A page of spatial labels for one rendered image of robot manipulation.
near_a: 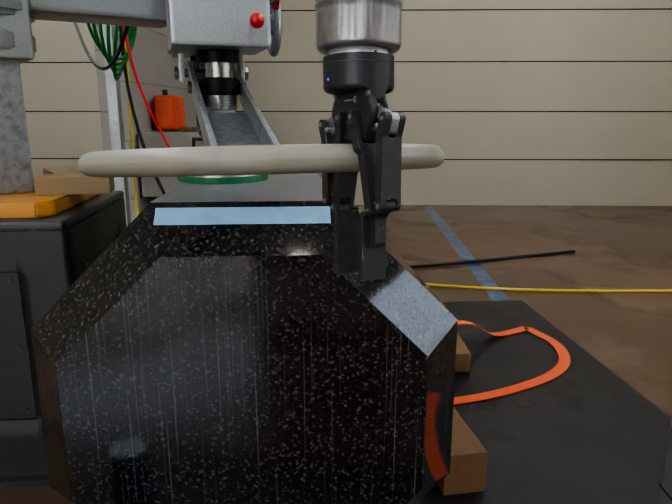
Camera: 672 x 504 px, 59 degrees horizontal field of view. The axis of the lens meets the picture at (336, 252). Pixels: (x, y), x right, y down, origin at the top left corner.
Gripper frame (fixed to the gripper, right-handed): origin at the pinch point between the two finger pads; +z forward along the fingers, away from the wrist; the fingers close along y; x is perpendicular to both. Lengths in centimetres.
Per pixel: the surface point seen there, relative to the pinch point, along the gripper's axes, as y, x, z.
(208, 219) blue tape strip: 50, 0, 1
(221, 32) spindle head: 74, -13, -37
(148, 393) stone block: 53, 12, 33
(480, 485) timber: 52, -73, 77
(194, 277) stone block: 47.2, 3.8, 11.0
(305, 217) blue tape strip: 42.3, -16.0, 1.1
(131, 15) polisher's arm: 138, -9, -53
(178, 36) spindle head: 77, -4, -36
